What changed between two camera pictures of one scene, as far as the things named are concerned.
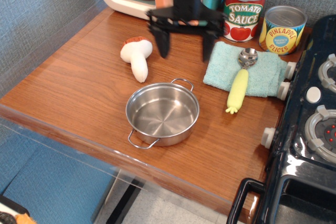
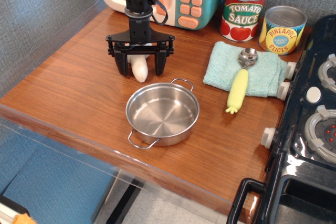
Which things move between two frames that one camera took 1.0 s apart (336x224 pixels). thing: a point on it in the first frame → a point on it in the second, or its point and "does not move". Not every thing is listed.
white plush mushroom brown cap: [136, 51] does not move
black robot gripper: [186, 16] → [140, 39]
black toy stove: [300, 183] does not move
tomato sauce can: [244, 6] does not move
